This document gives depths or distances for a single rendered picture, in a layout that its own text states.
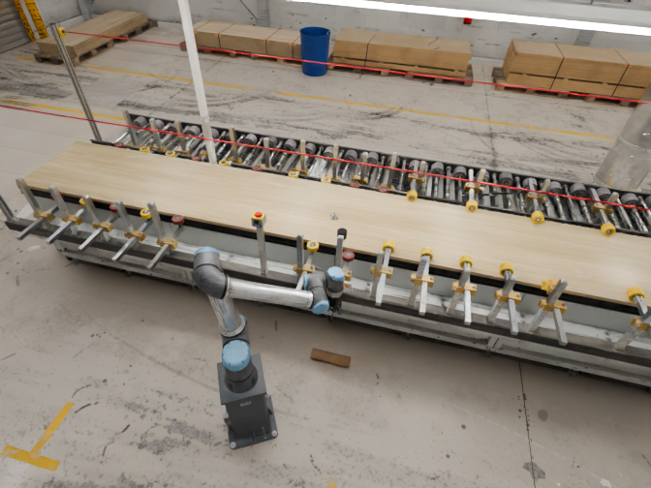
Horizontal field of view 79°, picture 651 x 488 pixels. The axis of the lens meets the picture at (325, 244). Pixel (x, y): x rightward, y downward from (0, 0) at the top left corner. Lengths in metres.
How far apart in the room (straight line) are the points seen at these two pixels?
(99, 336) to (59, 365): 0.32
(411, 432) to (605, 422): 1.39
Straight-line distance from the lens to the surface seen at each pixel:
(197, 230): 3.06
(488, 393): 3.30
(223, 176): 3.35
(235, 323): 2.23
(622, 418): 3.69
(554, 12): 2.06
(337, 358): 3.08
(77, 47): 9.13
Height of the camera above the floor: 2.74
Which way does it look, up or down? 44 degrees down
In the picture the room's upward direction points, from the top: 3 degrees clockwise
